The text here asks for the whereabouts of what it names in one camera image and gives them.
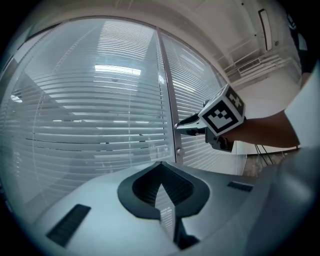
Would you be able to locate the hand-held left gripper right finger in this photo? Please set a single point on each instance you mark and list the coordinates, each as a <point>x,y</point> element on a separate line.
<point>212,195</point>

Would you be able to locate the white venetian blinds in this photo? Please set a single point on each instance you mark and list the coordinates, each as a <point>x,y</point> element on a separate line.
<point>87,112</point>

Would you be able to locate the silver metal door knob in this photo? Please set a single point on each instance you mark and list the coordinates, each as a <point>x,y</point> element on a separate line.
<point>176,126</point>
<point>179,151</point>

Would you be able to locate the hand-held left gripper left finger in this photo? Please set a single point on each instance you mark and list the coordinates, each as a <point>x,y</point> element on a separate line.
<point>105,212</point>

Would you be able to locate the white ceiling air vent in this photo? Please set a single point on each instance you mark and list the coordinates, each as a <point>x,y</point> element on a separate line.
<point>250,66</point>

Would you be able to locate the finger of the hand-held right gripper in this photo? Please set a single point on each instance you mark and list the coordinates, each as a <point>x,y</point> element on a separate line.
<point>188,120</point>
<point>190,131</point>

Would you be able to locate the person's white shirt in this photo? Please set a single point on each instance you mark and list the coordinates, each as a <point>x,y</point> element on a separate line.
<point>307,107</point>

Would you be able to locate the grey metal partition post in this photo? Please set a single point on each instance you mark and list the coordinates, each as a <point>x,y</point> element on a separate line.
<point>168,87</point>

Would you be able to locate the person's right forearm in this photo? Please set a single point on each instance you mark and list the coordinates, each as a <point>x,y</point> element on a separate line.
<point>262,130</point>

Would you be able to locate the long ceiling light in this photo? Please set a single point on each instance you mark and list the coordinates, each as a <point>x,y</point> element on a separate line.
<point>266,30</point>

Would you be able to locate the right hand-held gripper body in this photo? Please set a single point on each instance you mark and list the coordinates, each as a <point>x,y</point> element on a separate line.
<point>221,115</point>

